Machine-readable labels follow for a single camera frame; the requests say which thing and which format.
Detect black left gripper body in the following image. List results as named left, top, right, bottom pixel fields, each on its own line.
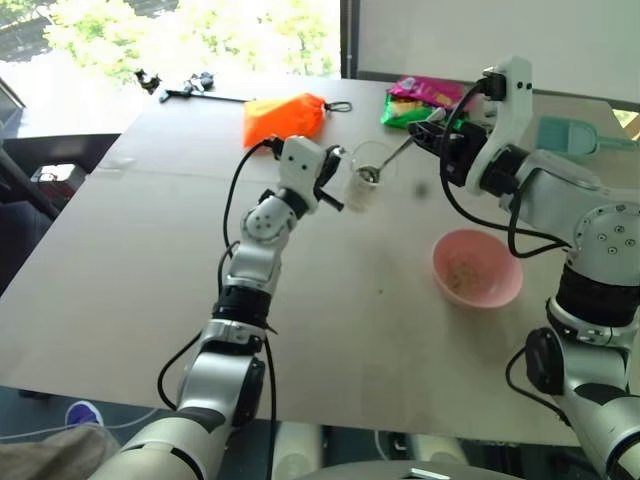
left=316, top=147, right=346, bottom=200

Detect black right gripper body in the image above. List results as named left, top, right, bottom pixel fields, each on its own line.
left=437, top=121, right=492, bottom=187

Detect silver metal spoon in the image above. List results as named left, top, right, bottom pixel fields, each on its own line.
left=355, top=106, right=447, bottom=184

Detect clear glass mug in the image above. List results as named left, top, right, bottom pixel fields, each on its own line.
left=342, top=141, right=400, bottom=213

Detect oatmeal in glass mug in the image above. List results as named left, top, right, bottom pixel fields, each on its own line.
left=345, top=169, right=384, bottom=212

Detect pink plastic bowl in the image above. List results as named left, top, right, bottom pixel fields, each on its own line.
left=432, top=228, right=524, bottom=308

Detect oatmeal flakes in bowl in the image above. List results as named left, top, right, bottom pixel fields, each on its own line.
left=446, top=252, right=489, bottom=292

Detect green snack packet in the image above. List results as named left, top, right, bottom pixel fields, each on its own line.
left=379, top=92, right=469, bottom=131

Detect pink snack packet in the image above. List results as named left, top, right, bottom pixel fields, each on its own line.
left=385, top=75, right=476, bottom=112

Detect orange fabric pouch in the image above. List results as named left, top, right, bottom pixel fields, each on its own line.
left=242, top=92, right=327, bottom=149

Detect teal plastic dustpan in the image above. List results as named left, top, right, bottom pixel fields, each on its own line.
left=535, top=115, right=635, bottom=160

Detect thin black rod tool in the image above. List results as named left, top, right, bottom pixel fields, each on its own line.
left=159, top=87, right=257, bottom=105

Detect small black clip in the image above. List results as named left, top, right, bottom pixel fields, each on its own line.
left=133, top=68, right=162, bottom=93

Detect white rounded robot leg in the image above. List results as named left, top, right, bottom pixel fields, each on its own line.
left=273, top=422, right=324, bottom=480
left=402, top=433, right=469, bottom=469

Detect purple shoe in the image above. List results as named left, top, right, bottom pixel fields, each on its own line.
left=66, top=399, right=104, bottom=429

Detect grey cloth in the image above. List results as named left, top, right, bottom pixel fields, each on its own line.
left=0, top=424, right=121, bottom=480

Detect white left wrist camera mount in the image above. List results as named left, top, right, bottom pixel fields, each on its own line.
left=276, top=135, right=328, bottom=215

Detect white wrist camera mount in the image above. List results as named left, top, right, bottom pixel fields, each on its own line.
left=467, top=55, right=535, bottom=194
left=276, top=135, right=328, bottom=215

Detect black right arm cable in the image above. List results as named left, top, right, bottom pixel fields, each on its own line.
left=438, top=74, right=574, bottom=259

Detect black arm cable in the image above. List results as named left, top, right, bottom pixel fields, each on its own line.
left=438, top=74, right=574, bottom=259
left=157, top=136, right=284, bottom=480

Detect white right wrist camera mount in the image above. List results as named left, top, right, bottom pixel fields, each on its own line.
left=467, top=55, right=535, bottom=194

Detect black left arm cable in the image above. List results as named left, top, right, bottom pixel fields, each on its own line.
left=157, top=136, right=284, bottom=480

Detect white floor cable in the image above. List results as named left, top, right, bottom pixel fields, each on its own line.
left=0, top=405, right=166, bottom=443

